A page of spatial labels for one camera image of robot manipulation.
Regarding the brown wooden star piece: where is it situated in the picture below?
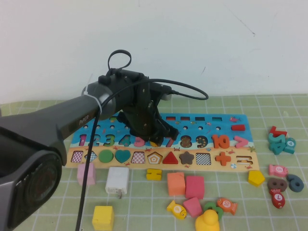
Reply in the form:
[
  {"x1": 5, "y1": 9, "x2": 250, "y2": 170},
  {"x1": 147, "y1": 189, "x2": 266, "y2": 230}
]
[{"x1": 179, "y1": 151, "x2": 195, "y2": 166}]

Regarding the yellow rubber duck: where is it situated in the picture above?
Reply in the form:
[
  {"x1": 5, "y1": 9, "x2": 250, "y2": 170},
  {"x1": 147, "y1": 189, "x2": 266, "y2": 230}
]
[{"x1": 195, "y1": 209, "x2": 220, "y2": 231}]

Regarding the red wooden fish seven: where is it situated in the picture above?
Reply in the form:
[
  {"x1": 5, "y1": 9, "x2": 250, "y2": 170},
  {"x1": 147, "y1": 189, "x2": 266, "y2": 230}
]
[{"x1": 269, "y1": 189, "x2": 286, "y2": 209}]

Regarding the yellow wooden fish nine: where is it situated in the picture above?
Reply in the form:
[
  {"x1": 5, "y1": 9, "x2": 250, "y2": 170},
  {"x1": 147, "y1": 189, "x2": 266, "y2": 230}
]
[{"x1": 167, "y1": 200, "x2": 188, "y2": 220}]

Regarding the orange wooden block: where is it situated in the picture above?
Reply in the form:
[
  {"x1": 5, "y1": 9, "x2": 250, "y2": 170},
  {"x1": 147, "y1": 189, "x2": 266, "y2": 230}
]
[{"x1": 167, "y1": 172, "x2": 186, "y2": 196}]

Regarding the teal wooden number four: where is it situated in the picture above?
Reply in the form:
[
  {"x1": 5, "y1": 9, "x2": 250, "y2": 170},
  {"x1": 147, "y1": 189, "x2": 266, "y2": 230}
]
[{"x1": 269, "y1": 139, "x2": 288, "y2": 156}]

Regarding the green wooden circle piece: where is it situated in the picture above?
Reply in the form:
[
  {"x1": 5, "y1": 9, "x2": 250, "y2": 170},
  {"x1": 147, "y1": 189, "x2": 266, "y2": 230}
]
[{"x1": 99, "y1": 149, "x2": 115, "y2": 164}]

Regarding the yellow wooden cube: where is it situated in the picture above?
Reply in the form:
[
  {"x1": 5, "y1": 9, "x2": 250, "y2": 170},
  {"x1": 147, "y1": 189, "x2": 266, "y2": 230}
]
[{"x1": 92, "y1": 205, "x2": 115, "y2": 231}]

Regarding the dark blue number nine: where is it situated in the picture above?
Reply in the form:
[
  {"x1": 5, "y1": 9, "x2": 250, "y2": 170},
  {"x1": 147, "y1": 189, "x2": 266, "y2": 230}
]
[{"x1": 286, "y1": 174, "x2": 305, "y2": 193}]

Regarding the yellow wooden equals sign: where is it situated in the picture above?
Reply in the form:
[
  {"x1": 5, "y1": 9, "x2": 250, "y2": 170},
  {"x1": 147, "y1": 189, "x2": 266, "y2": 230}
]
[{"x1": 146, "y1": 168, "x2": 164, "y2": 181}]

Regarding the yellow wooden pentagon piece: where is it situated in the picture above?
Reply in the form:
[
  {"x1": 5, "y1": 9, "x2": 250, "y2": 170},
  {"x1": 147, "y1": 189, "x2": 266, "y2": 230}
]
[{"x1": 248, "y1": 170, "x2": 266, "y2": 188}]

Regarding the light pink wooden cube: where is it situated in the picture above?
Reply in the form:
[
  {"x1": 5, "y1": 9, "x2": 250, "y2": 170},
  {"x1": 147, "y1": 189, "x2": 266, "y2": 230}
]
[{"x1": 77, "y1": 163, "x2": 97, "y2": 186}]

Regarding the orange wooden number ten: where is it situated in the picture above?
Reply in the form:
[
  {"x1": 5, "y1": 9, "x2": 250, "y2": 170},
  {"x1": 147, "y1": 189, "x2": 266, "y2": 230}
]
[{"x1": 211, "y1": 134, "x2": 231, "y2": 149}]

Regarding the pink wooden number five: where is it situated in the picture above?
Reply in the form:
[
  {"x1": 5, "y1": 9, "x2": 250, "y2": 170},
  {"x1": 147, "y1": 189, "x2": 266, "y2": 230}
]
[{"x1": 134, "y1": 136, "x2": 147, "y2": 148}]

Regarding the orange wooden fish ten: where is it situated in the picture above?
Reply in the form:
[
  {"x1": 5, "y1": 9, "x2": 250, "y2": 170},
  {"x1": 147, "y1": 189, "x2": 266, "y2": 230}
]
[{"x1": 217, "y1": 197, "x2": 238, "y2": 216}]

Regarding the pink wooden trapezoid piece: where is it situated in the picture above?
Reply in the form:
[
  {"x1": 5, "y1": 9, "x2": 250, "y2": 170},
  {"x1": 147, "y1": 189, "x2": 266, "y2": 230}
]
[{"x1": 183, "y1": 197, "x2": 203, "y2": 218}]

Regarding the white wall charger plug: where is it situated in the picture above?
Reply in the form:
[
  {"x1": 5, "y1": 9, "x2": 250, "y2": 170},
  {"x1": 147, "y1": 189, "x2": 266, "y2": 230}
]
[{"x1": 105, "y1": 167, "x2": 130, "y2": 200}]

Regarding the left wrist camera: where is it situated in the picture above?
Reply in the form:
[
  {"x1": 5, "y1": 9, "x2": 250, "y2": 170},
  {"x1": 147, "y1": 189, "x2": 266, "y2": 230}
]
[{"x1": 150, "y1": 81, "x2": 173, "y2": 101}]

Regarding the teal wooden fish four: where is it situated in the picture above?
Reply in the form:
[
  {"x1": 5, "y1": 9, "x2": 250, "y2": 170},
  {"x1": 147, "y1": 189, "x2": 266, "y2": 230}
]
[{"x1": 283, "y1": 137, "x2": 297, "y2": 154}]

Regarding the black flat cable loop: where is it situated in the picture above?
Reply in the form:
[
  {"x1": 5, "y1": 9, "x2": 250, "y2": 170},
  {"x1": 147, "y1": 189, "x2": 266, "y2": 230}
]
[{"x1": 108, "y1": 50, "x2": 132, "y2": 73}]

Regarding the deep pink square block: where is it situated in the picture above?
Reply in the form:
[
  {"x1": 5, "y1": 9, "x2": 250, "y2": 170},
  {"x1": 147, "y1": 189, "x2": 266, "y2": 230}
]
[{"x1": 185, "y1": 175, "x2": 205, "y2": 200}]

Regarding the brown fish piece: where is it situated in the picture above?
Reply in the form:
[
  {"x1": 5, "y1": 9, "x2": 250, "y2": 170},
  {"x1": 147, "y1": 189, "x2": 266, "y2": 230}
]
[{"x1": 267, "y1": 178, "x2": 288, "y2": 193}]

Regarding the wooden number shape puzzle board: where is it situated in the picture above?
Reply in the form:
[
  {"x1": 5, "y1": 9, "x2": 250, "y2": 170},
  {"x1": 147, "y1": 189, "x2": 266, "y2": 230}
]
[{"x1": 64, "y1": 112, "x2": 260, "y2": 172}]

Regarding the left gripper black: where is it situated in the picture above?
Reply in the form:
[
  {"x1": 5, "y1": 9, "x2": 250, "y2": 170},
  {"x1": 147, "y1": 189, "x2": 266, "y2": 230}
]
[{"x1": 116, "y1": 81, "x2": 180, "y2": 145}]

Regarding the teal wooden number two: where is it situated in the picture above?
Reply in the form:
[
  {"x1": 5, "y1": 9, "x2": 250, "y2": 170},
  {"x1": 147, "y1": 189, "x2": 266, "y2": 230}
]
[{"x1": 268, "y1": 133, "x2": 287, "y2": 145}]

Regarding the green grid tablecloth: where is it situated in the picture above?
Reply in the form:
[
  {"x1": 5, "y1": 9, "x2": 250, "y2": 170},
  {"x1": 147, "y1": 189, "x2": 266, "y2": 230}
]
[{"x1": 0, "y1": 95, "x2": 308, "y2": 231}]

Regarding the red wooden number seven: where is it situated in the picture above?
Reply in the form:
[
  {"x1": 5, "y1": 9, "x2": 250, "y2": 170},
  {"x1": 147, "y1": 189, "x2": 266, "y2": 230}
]
[{"x1": 269, "y1": 126, "x2": 288, "y2": 137}]

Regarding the white zip tie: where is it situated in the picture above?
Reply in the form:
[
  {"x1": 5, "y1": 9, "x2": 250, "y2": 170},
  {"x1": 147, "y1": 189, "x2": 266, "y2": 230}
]
[{"x1": 81, "y1": 74, "x2": 103, "y2": 114}]

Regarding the red wooden triangle piece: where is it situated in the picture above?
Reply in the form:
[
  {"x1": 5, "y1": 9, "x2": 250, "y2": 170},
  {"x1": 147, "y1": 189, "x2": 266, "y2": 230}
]
[{"x1": 162, "y1": 151, "x2": 179, "y2": 165}]

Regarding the teal wooden heart piece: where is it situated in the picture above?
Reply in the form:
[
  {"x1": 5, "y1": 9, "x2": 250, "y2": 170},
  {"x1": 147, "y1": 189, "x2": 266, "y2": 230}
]
[{"x1": 115, "y1": 150, "x2": 132, "y2": 164}]

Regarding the pink wooden fish five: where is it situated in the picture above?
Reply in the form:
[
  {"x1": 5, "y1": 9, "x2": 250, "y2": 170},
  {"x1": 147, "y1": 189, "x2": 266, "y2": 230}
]
[{"x1": 269, "y1": 164, "x2": 289, "y2": 178}]

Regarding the pink wooden greater-than sign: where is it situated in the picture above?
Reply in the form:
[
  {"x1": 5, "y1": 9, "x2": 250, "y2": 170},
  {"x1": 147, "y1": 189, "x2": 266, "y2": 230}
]
[{"x1": 234, "y1": 136, "x2": 249, "y2": 149}]

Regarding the orange wooden plus sign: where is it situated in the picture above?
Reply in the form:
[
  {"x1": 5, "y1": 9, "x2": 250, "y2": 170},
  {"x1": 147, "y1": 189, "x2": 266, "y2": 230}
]
[{"x1": 215, "y1": 152, "x2": 232, "y2": 167}]

